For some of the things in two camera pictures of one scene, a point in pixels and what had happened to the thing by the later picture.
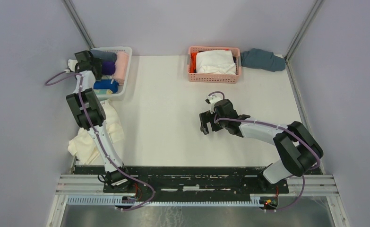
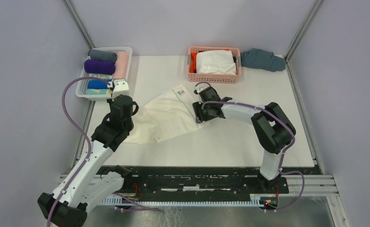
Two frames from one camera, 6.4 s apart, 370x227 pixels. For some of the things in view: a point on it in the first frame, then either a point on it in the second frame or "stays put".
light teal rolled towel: (103, 91) stays put
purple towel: (108, 67) stays put
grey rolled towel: (106, 56) stays put
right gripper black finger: (204, 117) → (198, 110)
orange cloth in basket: (193, 62) stays put
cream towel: (81, 144) → (171, 114)
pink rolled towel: (122, 67) stays put
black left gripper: (97, 63) → (109, 100)
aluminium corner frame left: (74, 16) stays put
